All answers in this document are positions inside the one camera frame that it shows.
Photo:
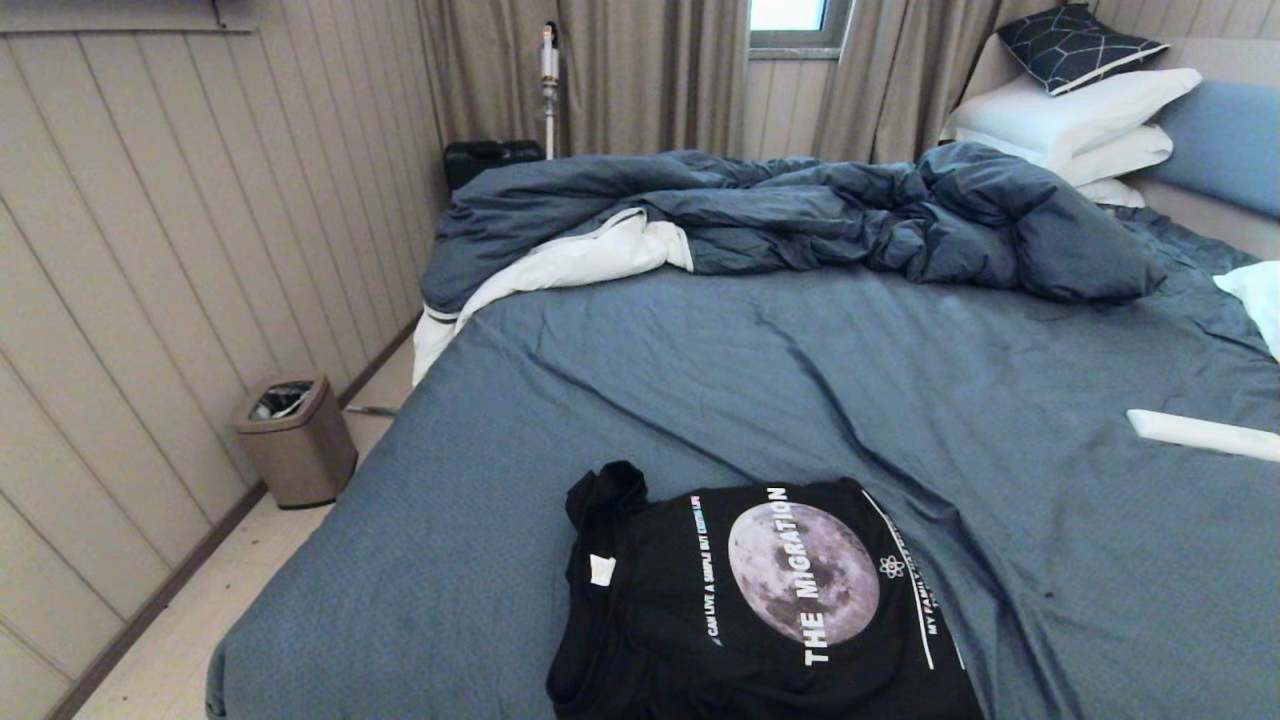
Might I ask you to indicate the grey framed window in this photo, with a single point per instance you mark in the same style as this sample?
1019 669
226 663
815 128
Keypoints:
790 15

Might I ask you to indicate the white pillow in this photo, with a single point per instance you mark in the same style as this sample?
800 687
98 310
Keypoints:
1110 192
1120 155
1070 110

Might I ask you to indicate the blue bed sheet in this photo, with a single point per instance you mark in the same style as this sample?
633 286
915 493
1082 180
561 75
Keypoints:
800 380

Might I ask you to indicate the black hard case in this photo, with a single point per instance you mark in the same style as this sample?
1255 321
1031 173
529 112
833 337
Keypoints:
480 160

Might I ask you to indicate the crumpled blue duvet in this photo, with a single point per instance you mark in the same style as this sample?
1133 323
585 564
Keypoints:
800 210

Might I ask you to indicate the beige upholstered bed frame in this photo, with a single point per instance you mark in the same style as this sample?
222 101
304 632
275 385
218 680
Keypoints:
1220 235

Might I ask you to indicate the black bin liner bag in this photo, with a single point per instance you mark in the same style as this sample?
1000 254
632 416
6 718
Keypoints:
280 400

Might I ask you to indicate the blue headboard cushion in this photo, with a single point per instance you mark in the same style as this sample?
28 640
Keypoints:
1230 140

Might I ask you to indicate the white stick vacuum cleaner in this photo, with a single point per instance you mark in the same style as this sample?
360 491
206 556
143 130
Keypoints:
549 100

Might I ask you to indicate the white flat strip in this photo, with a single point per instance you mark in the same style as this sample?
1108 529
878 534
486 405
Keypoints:
1200 432

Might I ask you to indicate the white cloth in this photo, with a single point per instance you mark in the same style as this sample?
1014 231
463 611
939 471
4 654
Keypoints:
1260 300

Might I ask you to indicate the beige curtain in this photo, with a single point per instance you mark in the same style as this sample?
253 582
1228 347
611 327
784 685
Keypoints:
640 80
890 80

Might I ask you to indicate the black moon print T-shirt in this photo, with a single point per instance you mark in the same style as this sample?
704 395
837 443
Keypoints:
700 620

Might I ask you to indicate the dark patterned pillow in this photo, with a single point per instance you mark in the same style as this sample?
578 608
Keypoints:
1070 45

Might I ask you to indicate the grey metal floor piece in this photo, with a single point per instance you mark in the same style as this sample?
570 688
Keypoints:
370 410

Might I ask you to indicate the white sheet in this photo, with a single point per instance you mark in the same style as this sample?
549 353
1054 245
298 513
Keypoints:
580 260

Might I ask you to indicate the brown trash bin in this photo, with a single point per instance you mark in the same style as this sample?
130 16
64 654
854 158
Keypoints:
300 460

